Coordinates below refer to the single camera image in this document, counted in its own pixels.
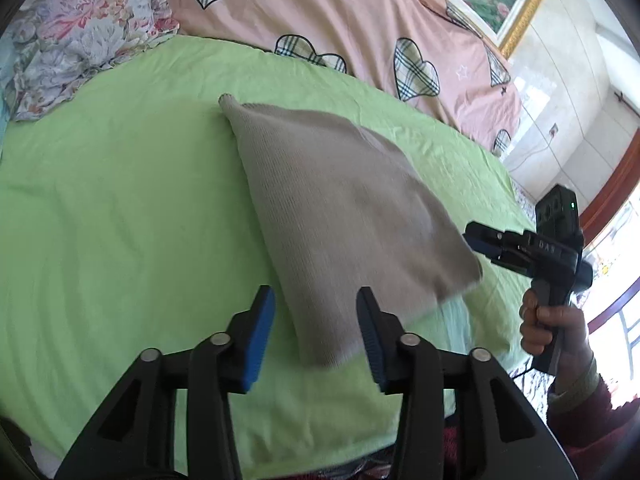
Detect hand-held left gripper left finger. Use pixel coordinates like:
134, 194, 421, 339
55, 285, 277, 480

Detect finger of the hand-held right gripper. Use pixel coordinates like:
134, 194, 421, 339
462, 221, 526, 250
470, 241, 532, 277

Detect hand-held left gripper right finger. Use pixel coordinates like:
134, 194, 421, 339
356, 286, 576, 480

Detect beige knit sweater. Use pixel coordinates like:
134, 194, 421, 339
218, 93, 484, 371

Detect person's right forearm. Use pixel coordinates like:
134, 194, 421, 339
545, 355, 640, 466

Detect person's right hand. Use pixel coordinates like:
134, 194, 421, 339
519, 290, 594, 393

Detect green bed sheet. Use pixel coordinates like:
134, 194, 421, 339
0, 35, 536, 473

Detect pink heart print quilt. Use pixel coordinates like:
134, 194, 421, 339
164, 0, 523, 156

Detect floral ruffled pillow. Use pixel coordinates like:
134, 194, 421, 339
9, 0, 181, 122

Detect blue floral sheet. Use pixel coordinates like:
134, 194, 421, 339
0, 0, 166, 131

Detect wooden window frame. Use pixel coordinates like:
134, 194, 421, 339
580, 129, 640, 247

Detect white cable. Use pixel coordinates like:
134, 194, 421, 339
504, 132, 556, 167

